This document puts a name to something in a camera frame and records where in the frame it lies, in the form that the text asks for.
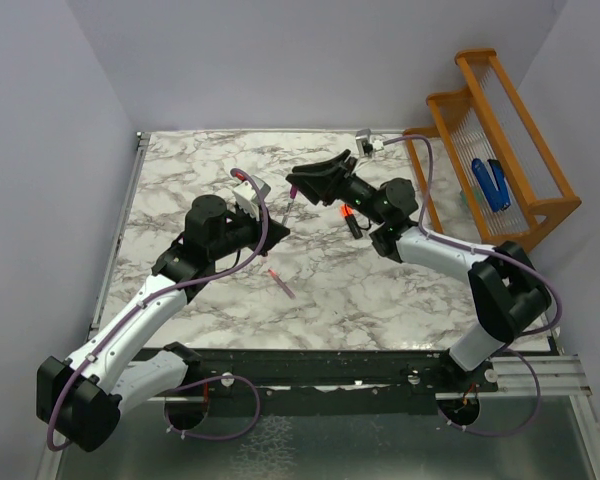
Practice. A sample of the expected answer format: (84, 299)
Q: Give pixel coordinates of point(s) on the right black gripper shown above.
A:
(322, 182)

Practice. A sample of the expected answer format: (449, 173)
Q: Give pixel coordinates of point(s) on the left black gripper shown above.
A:
(275, 232)

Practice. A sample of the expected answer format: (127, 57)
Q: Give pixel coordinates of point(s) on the white multicolour pen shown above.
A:
(287, 211)

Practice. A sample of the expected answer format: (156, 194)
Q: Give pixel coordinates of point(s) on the black orange highlighter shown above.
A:
(349, 217)

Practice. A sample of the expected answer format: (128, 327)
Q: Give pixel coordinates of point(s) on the pink marker pen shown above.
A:
(282, 285)

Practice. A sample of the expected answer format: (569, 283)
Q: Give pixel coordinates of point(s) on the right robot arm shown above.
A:
(507, 293)

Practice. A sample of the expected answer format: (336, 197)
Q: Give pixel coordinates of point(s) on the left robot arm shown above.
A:
(82, 397)

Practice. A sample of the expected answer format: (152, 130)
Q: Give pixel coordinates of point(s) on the blue stapler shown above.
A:
(492, 181)

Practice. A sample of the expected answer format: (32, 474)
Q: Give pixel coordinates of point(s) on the orange wooden rack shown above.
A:
(486, 119)

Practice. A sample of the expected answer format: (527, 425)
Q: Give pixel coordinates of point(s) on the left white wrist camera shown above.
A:
(250, 195)

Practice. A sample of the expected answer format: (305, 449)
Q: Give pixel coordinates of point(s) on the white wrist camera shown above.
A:
(367, 144)
(250, 195)

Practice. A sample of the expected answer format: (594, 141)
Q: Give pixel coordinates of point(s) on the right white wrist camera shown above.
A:
(367, 144)

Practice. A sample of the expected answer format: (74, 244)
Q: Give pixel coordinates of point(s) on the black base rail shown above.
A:
(323, 382)

